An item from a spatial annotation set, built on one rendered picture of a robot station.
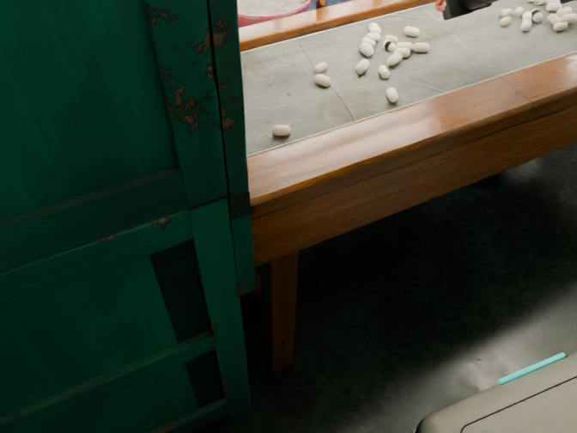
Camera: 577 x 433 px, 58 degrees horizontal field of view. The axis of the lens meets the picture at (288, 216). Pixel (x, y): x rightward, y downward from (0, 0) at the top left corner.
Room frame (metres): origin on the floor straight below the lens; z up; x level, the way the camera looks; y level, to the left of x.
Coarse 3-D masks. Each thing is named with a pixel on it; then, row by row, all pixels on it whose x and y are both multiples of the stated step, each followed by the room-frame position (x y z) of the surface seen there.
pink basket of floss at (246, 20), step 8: (312, 0) 1.15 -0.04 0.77; (296, 8) 1.11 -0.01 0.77; (304, 8) 1.12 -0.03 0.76; (240, 16) 1.08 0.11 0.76; (248, 16) 1.07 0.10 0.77; (256, 16) 1.07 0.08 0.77; (264, 16) 1.07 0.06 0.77; (272, 16) 1.08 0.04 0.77; (280, 16) 1.08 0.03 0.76; (240, 24) 1.09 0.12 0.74; (248, 24) 1.09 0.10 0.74
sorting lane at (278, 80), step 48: (576, 0) 1.23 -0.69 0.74; (288, 48) 1.00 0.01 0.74; (336, 48) 1.00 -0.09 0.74; (384, 48) 1.00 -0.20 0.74; (432, 48) 1.01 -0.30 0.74; (480, 48) 1.01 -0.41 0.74; (528, 48) 1.02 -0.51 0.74; (576, 48) 1.02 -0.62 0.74; (288, 96) 0.83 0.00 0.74; (336, 96) 0.83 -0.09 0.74; (384, 96) 0.84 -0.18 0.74; (432, 96) 0.84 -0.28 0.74
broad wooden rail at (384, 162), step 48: (480, 96) 0.81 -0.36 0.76; (528, 96) 0.81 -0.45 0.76; (576, 96) 0.84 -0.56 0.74; (288, 144) 0.67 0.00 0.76; (336, 144) 0.67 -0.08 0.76; (384, 144) 0.67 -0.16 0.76; (432, 144) 0.69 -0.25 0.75; (480, 144) 0.75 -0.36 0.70; (528, 144) 0.81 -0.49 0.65; (288, 192) 0.56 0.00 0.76; (336, 192) 0.60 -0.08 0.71; (384, 192) 0.65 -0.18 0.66; (432, 192) 0.71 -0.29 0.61; (288, 240) 0.56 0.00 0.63
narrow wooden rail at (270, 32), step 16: (352, 0) 1.16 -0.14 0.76; (368, 0) 1.16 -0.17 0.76; (384, 0) 1.16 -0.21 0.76; (400, 0) 1.16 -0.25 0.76; (416, 0) 1.18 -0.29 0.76; (432, 0) 1.20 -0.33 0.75; (288, 16) 1.08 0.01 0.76; (304, 16) 1.08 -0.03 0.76; (320, 16) 1.08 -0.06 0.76; (336, 16) 1.09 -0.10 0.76; (352, 16) 1.10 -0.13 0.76; (368, 16) 1.12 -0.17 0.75; (240, 32) 1.02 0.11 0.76; (256, 32) 1.02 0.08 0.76; (272, 32) 1.02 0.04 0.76; (288, 32) 1.03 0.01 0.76; (304, 32) 1.05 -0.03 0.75; (240, 48) 0.98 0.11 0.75
